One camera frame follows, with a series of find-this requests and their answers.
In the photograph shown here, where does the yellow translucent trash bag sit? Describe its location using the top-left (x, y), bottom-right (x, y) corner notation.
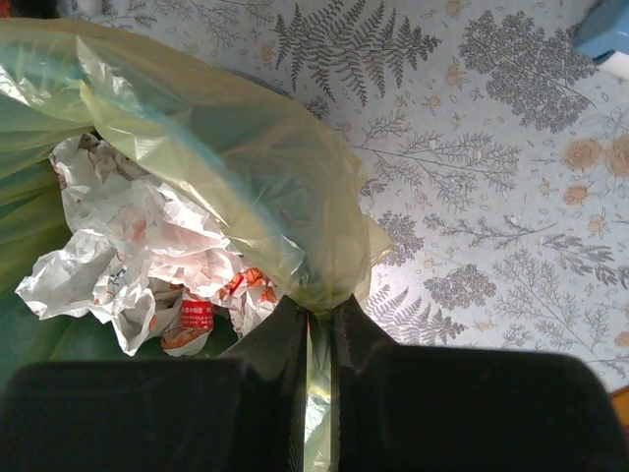
top-left (0, 18), bottom-right (395, 472)

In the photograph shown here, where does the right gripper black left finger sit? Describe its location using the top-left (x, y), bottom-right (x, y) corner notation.
top-left (1, 298), bottom-right (308, 471)

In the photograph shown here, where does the crumpled white red paper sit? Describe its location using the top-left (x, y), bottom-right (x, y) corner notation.
top-left (16, 134), bottom-right (282, 357)

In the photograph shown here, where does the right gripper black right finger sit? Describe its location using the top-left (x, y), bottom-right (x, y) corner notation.
top-left (331, 299), bottom-right (628, 471)

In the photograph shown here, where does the blue lint roller mop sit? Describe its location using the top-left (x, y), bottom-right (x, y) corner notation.
top-left (573, 0), bottom-right (628, 80)

